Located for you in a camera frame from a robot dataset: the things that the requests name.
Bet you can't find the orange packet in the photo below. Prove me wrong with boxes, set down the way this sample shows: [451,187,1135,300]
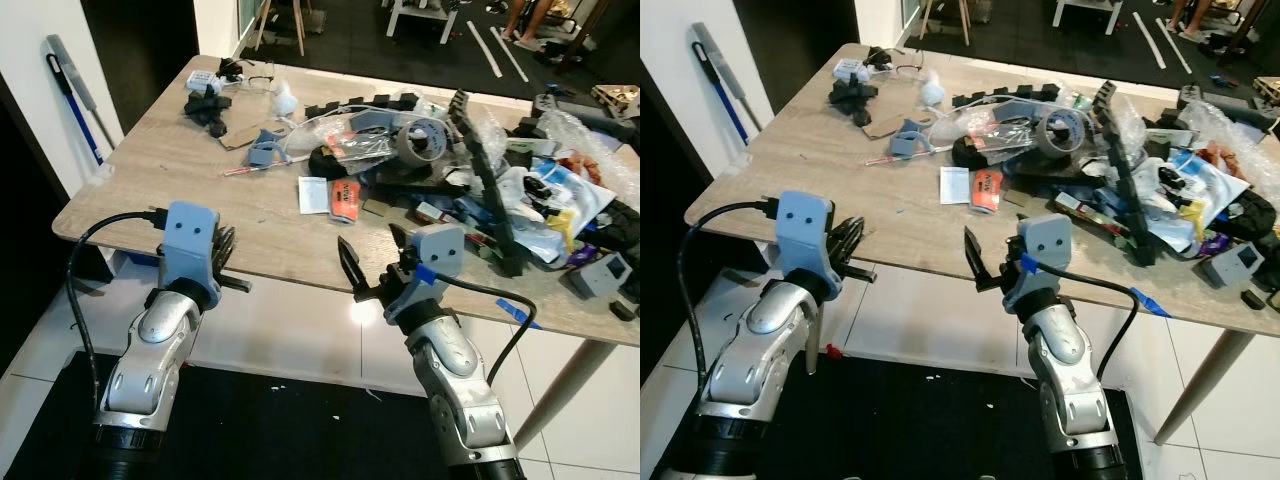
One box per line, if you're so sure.
[328,178,361,223]
[970,170,1003,214]

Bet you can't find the wooden table with grey legs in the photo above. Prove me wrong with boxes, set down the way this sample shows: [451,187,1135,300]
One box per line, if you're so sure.
[52,55,641,451]
[685,42,1280,446]

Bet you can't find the blue grey printed part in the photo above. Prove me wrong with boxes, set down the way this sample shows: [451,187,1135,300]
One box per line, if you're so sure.
[248,128,286,168]
[890,120,926,158]

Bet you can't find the grey tape roll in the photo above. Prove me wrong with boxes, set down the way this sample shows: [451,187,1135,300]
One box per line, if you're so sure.
[397,118,448,166]
[1037,108,1086,156]

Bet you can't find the clear plastic bag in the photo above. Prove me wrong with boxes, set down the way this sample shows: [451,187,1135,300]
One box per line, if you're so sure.
[948,100,1043,156]
[300,110,401,166]

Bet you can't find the blue tape strip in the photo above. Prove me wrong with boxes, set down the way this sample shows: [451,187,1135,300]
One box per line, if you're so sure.
[497,297,541,329]
[1130,288,1173,318]

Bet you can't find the white blue plastic bag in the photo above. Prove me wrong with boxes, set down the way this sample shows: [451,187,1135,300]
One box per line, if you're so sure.
[495,160,616,266]
[1140,150,1251,251]

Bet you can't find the black printed gripper part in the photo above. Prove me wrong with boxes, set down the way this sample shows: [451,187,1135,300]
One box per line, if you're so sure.
[828,80,879,126]
[185,88,233,139]

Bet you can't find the yellow plastic piece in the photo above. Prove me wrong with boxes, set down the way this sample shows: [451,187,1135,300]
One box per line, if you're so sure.
[545,205,576,251]
[1180,198,1211,241]

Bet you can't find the large black floor mat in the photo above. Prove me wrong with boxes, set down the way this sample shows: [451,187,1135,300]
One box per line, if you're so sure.
[0,350,521,480]
[650,350,1141,480]

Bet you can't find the grey box device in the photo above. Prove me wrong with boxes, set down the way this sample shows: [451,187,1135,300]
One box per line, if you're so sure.
[570,252,633,299]
[1200,240,1263,289]

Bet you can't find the white stick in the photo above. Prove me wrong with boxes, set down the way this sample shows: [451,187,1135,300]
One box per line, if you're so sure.
[1131,10,1168,71]
[465,20,506,79]
[1158,16,1198,78]
[490,25,531,86]

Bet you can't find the clear bubble wrap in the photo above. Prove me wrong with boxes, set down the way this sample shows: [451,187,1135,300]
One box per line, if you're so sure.
[530,108,641,206]
[1180,100,1280,191]

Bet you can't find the dark grey device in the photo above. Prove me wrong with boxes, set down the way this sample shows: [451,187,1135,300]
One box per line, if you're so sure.
[1178,85,1251,116]

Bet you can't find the white stool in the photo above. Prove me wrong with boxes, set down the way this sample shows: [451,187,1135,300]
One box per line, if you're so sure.
[385,0,461,46]
[1052,0,1126,36]

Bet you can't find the person's bare legs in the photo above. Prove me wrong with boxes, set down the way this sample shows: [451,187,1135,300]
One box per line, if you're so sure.
[503,0,563,53]
[1168,0,1223,43]

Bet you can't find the pale blue left wrist camera mount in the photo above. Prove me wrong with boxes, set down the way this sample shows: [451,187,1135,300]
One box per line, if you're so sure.
[160,200,221,311]
[775,192,841,301]

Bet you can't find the pale blue wrist camera mount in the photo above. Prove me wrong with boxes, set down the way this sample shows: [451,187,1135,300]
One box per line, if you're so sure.
[1003,213,1073,313]
[160,200,221,311]
[385,223,466,326]
[775,192,841,301]

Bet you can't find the pale blue right wrist camera mount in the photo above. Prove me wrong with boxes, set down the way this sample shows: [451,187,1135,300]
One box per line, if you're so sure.
[385,223,466,326]
[1003,213,1073,313]

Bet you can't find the long black cable chain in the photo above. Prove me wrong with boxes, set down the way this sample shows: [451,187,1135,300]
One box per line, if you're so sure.
[448,90,526,278]
[1092,82,1161,266]

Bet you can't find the short black cable chain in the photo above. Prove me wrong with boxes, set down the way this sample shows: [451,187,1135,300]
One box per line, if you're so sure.
[305,95,421,123]
[955,85,1061,113]

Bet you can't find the grey mop with blue handle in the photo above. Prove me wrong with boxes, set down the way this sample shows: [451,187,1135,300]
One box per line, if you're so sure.
[45,33,119,169]
[690,22,761,146]

